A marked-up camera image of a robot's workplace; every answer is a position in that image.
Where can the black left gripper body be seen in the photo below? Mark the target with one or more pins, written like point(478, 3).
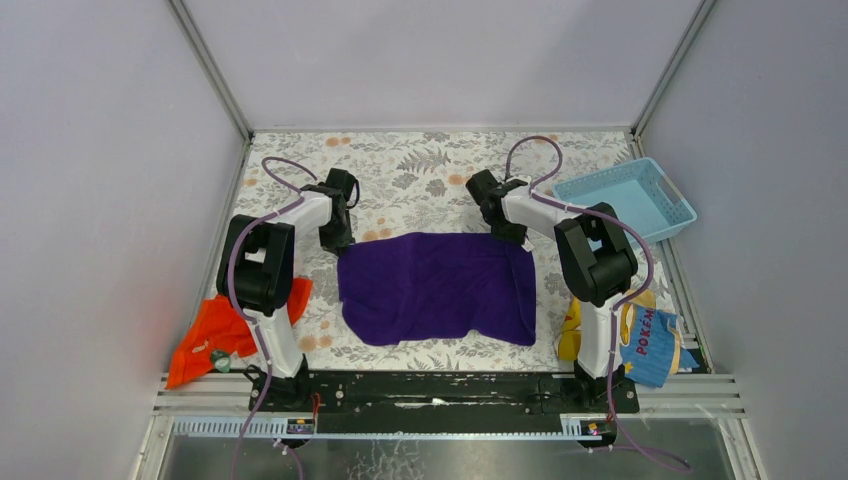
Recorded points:
point(336, 235)

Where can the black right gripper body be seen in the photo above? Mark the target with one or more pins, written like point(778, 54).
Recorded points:
point(506, 229)

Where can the purple towel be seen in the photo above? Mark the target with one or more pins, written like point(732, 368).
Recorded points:
point(423, 286)

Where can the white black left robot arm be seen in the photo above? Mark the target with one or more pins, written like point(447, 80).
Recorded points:
point(257, 266)

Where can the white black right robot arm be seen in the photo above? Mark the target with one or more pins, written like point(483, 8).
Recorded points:
point(595, 255)

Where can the floral patterned table mat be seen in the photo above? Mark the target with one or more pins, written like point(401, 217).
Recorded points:
point(415, 182)

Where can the light blue plastic basket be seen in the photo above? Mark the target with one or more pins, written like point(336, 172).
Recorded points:
point(641, 193)

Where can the orange towel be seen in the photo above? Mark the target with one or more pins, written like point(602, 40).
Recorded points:
point(219, 332)

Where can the yellow blue Pokemon towel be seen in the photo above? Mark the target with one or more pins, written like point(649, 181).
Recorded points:
point(645, 342)

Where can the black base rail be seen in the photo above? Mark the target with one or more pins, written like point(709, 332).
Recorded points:
point(428, 400)

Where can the white slotted cable duct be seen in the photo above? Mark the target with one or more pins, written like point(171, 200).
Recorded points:
point(301, 428)

